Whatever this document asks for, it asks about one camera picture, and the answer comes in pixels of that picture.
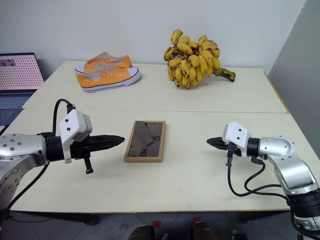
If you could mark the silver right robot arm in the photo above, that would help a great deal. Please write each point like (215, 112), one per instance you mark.
(287, 160)

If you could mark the dark rounded shape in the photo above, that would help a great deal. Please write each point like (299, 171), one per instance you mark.
(142, 233)

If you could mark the yellow banana bunch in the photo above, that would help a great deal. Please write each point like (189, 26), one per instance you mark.
(192, 62)

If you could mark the laptop computer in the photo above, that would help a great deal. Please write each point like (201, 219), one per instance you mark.
(17, 72)

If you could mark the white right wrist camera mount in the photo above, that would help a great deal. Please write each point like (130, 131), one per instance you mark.
(237, 135)

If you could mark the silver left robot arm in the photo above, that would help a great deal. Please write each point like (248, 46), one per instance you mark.
(17, 147)

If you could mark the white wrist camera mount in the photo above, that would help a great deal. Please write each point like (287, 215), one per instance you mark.
(72, 122)
(237, 135)

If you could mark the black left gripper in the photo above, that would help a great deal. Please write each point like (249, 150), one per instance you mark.
(80, 148)

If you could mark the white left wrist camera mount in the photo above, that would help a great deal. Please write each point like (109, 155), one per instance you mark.
(72, 122)

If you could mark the wooden framed clock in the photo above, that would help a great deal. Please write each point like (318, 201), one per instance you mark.
(146, 141)

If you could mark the orange canvas sneaker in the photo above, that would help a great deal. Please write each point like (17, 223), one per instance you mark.
(110, 80)
(110, 62)

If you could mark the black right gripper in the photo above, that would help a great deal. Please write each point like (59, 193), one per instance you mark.
(233, 151)

